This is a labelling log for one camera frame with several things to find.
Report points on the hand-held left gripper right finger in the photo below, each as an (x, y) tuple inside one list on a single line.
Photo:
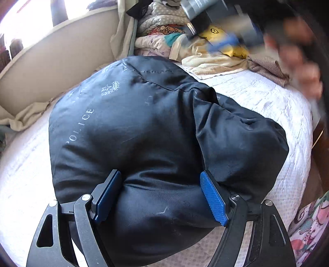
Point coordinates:
[(214, 197)]

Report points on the grey dotted quilt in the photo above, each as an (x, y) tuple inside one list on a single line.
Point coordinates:
[(159, 15)]

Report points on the beige padded headboard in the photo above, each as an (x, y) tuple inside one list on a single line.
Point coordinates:
[(64, 56)]

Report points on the brown striped cloth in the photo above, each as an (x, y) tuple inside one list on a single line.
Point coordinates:
[(267, 68)]

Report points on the yellow printed cloth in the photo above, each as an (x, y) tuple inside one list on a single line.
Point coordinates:
[(213, 32)]

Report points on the beige crumpled sheet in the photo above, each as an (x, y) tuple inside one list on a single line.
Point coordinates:
[(28, 115)]

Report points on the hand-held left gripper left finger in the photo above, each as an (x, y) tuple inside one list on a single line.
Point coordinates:
[(108, 195)]

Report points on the colourful floral printed cloth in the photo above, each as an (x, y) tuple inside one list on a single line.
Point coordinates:
[(308, 226)]

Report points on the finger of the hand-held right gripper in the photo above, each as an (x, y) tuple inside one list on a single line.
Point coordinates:
[(223, 42)]

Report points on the black padded coat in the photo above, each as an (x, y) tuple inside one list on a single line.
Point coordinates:
[(141, 141)]

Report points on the black cloth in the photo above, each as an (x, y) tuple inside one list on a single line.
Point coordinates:
[(138, 7)]

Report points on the person's right hand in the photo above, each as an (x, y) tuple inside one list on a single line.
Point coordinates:
[(295, 61)]

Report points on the cream cloth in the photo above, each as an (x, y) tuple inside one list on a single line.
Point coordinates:
[(213, 63)]

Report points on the bright window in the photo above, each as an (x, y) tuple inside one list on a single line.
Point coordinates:
[(33, 20)]

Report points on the white quilted bedspread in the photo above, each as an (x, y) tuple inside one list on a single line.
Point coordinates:
[(257, 102)]

